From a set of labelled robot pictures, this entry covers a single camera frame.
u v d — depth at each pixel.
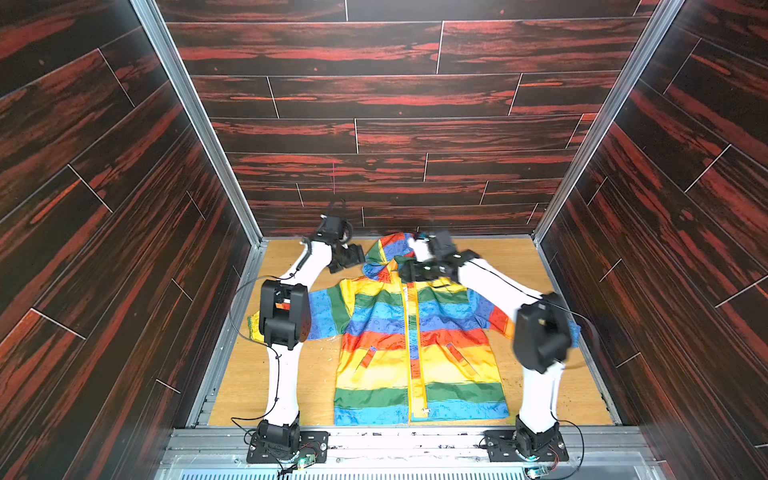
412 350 0.91
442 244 0.73
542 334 0.51
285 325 0.59
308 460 0.70
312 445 0.74
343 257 0.89
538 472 0.70
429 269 0.80
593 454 0.73
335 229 0.82
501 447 0.73
